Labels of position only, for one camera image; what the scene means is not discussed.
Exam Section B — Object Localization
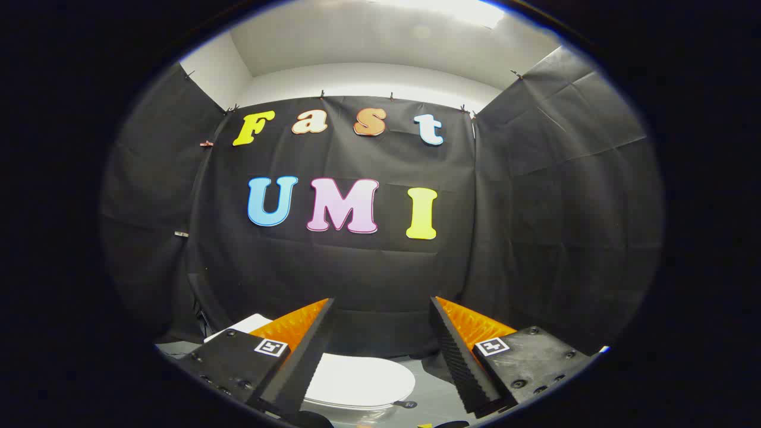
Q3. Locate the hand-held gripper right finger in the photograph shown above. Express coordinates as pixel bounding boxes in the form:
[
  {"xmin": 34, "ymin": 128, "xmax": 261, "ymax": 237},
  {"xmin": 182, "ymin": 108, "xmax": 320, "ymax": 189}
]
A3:
[{"xmin": 429, "ymin": 295, "xmax": 598, "ymax": 417}]

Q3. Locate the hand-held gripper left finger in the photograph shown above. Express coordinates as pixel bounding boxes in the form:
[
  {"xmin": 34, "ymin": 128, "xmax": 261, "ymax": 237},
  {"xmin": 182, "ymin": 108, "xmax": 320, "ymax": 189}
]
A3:
[{"xmin": 177, "ymin": 297, "xmax": 337, "ymax": 417}]

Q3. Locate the black backdrop cloth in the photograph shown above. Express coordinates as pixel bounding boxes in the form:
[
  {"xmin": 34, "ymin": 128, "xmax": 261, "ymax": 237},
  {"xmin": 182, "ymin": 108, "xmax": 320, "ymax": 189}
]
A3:
[{"xmin": 100, "ymin": 46, "xmax": 664, "ymax": 358}]

